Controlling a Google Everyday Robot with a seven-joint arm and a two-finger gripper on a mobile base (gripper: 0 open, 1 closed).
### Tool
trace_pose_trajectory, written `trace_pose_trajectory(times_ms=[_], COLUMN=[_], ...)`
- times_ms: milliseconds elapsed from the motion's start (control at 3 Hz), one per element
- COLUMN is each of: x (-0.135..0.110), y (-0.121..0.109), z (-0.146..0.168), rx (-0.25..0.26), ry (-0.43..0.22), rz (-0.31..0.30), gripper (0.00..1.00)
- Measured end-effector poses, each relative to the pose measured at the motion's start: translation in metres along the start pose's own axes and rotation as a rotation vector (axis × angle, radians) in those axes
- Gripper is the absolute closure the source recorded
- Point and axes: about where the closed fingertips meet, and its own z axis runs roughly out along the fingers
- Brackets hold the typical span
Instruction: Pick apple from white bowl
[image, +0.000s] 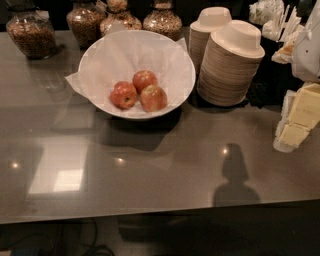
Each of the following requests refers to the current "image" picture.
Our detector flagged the front stack paper bowls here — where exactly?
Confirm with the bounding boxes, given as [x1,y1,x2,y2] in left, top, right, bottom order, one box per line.
[197,20,265,107]

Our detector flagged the far left cereal jar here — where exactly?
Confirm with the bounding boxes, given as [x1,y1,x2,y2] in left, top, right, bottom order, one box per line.
[6,6,57,59]

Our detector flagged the red apple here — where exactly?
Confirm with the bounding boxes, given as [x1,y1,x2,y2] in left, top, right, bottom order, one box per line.
[140,85,168,112]
[110,81,137,109]
[132,70,158,93]

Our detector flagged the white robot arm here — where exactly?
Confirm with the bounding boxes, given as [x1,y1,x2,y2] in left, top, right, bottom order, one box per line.
[273,0,320,153]

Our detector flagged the white bowl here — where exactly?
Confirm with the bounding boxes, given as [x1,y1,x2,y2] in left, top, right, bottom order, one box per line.
[77,29,197,121]

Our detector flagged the black cutlery holder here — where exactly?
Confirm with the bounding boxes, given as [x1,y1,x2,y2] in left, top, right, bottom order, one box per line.
[247,37,303,108]

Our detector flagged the cereal jar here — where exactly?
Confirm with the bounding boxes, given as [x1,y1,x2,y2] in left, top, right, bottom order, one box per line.
[6,6,57,59]
[66,0,105,49]
[100,0,142,36]
[143,0,182,41]

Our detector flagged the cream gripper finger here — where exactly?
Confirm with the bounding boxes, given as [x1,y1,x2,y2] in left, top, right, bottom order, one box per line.
[280,82,320,148]
[273,90,296,153]

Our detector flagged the stack paper bowls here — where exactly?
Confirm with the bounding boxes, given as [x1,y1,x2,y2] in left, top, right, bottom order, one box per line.
[197,20,265,107]
[188,7,232,73]

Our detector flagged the white paper liner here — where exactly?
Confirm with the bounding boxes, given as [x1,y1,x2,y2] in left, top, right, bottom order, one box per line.
[65,30,190,118]

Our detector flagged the back stack paper bowls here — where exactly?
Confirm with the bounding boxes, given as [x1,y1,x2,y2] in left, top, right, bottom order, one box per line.
[188,7,232,73]

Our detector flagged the white plastic cutlery bundle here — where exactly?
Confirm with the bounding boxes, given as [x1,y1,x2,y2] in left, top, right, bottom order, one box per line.
[249,0,303,64]

